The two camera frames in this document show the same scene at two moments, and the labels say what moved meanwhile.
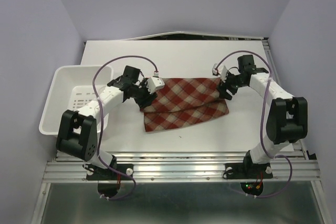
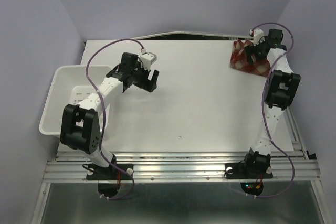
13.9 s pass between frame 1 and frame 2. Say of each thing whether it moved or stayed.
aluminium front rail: stayed
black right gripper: moved
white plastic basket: stayed
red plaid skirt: moved
